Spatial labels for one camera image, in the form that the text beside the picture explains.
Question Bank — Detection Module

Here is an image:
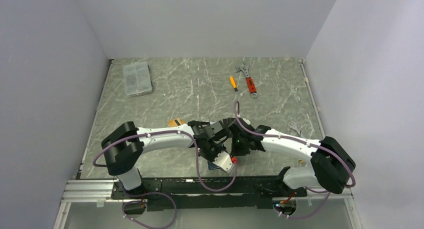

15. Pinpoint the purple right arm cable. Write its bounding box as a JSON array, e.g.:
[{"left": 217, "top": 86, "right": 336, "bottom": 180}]
[{"left": 233, "top": 99, "right": 357, "bottom": 221}]

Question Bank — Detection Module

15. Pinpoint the red adjustable wrench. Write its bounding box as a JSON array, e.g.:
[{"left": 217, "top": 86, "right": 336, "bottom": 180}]
[{"left": 235, "top": 61, "right": 258, "bottom": 99}]

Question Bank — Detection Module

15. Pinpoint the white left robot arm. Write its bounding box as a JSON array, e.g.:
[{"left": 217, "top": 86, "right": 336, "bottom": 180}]
[{"left": 92, "top": 120, "right": 237, "bottom": 199}]

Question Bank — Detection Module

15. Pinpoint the gold card stack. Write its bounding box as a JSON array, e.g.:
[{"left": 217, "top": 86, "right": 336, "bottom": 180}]
[{"left": 168, "top": 118, "right": 186, "bottom": 127}]

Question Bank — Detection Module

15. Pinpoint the clear plastic screw box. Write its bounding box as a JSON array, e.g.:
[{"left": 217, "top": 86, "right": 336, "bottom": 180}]
[{"left": 123, "top": 61, "right": 153, "bottom": 96}]

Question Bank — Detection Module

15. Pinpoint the blue leather card holder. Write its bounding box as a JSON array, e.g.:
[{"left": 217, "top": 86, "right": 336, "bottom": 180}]
[{"left": 207, "top": 160, "right": 220, "bottom": 170}]

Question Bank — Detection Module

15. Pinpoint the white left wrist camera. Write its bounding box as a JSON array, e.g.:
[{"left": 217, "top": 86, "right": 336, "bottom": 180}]
[{"left": 212, "top": 151, "right": 238, "bottom": 174}]

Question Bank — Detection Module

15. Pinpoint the orange screwdriver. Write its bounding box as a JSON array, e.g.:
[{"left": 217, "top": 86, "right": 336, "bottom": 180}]
[{"left": 229, "top": 76, "right": 239, "bottom": 95}]

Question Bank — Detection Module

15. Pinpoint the black card stack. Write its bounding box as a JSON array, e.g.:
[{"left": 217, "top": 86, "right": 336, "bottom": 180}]
[{"left": 222, "top": 117, "right": 237, "bottom": 128}]

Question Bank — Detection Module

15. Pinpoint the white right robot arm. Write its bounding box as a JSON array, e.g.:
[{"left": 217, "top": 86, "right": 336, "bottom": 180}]
[{"left": 229, "top": 118, "right": 356, "bottom": 197}]

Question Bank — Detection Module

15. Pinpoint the silver open-end wrench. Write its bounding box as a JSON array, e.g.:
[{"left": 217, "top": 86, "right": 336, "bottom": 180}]
[{"left": 287, "top": 121, "right": 306, "bottom": 138}]

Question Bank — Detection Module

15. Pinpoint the black base frame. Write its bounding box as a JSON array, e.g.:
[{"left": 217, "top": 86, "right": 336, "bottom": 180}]
[{"left": 111, "top": 176, "right": 308, "bottom": 212}]

